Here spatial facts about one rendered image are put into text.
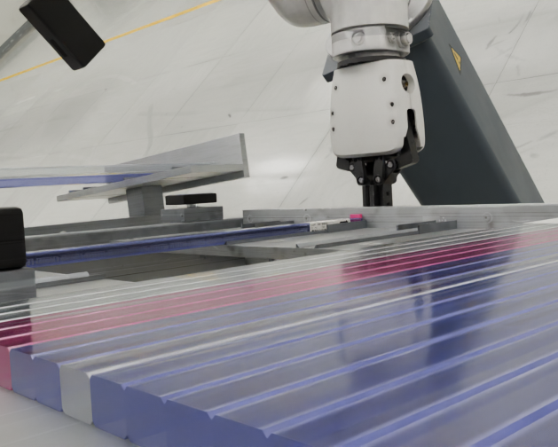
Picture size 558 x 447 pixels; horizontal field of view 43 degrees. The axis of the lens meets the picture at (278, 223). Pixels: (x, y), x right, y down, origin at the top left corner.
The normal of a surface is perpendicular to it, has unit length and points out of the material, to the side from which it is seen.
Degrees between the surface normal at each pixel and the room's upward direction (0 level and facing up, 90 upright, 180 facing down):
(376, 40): 62
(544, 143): 0
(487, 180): 90
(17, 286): 90
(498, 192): 90
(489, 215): 46
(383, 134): 50
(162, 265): 90
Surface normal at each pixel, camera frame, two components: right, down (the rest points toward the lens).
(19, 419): -0.05, -1.00
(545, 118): -0.55, -0.66
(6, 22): 0.68, 0.00
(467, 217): -0.73, 0.07
